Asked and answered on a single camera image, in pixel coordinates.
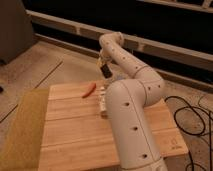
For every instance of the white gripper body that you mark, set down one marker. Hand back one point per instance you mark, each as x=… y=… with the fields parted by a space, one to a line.
x=103 y=59

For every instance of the black eraser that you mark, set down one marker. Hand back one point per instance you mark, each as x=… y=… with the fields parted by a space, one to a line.
x=106 y=71

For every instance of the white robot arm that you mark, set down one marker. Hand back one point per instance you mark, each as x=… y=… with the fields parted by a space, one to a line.
x=125 y=102

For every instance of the orange carrot toy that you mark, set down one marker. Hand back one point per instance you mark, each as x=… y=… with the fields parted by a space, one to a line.
x=90 y=90

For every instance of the white glue bottle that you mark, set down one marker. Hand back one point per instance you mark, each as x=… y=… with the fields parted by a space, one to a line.
x=102 y=105

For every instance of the wooden cutting board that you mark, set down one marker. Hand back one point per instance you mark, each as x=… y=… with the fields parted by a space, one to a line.
x=77 y=138

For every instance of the grey cabinet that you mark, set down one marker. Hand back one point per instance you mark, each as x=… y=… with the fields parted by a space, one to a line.
x=16 y=31

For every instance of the yellow-green mat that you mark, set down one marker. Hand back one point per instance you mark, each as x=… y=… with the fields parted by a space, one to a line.
x=21 y=148

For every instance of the white metal rail frame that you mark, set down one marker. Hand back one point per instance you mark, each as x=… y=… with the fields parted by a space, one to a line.
x=178 y=42

